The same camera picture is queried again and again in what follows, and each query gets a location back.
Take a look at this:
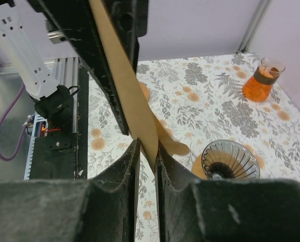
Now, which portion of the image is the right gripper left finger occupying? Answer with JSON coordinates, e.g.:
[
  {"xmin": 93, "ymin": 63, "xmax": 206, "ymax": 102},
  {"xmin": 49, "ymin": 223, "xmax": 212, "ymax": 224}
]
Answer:
[{"xmin": 0, "ymin": 140, "xmax": 140, "ymax": 241}]

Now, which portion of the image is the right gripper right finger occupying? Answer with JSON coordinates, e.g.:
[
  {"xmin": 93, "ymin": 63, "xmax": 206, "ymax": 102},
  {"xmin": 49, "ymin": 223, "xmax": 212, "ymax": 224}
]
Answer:
[{"xmin": 155, "ymin": 145, "xmax": 300, "ymax": 241}]

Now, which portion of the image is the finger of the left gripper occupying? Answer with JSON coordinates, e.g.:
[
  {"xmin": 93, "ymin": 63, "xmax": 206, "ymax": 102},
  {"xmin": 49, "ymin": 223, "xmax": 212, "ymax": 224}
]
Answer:
[
  {"xmin": 28, "ymin": 0, "xmax": 129, "ymax": 135},
  {"xmin": 103, "ymin": 0, "xmax": 148, "ymax": 71}
]

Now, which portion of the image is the clear glass dripper cone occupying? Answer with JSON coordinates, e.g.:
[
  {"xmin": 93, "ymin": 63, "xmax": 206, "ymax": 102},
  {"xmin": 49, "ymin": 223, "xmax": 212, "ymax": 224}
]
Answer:
[{"xmin": 201, "ymin": 140, "xmax": 260, "ymax": 180}]

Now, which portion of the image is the brown paper coffee filter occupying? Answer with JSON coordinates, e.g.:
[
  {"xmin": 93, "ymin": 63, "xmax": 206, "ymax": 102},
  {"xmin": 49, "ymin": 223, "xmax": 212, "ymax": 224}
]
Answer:
[{"xmin": 89, "ymin": 1, "xmax": 190, "ymax": 168}]

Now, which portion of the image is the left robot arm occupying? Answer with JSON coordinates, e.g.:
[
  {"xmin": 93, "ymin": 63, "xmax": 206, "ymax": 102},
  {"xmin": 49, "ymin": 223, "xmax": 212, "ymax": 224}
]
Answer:
[{"xmin": 0, "ymin": 1, "xmax": 148, "ymax": 135}]

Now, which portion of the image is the orange glass dripper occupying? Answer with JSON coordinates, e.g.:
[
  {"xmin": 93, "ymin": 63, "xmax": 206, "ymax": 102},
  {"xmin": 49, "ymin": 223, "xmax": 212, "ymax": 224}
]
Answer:
[{"xmin": 242, "ymin": 57, "xmax": 285, "ymax": 102}]

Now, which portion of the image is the floral table mat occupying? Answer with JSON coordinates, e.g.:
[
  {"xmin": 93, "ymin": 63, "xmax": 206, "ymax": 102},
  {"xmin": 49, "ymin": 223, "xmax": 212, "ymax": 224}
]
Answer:
[{"xmin": 87, "ymin": 54, "xmax": 300, "ymax": 241}]

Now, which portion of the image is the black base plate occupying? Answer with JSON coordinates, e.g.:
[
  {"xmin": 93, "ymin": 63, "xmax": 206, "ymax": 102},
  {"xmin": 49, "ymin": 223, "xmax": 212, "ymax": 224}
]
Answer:
[{"xmin": 29, "ymin": 68, "xmax": 89, "ymax": 179}]

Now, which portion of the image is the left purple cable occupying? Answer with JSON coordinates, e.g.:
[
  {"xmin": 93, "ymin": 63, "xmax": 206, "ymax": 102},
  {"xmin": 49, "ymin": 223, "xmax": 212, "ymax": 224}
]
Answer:
[{"xmin": 0, "ymin": 83, "xmax": 32, "ymax": 162}]

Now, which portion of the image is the blue cable duct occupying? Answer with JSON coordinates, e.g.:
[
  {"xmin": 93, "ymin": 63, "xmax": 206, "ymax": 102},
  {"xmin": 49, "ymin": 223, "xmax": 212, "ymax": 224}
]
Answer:
[{"xmin": 24, "ymin": 113, "xmax": 48, "ymax": 180}]

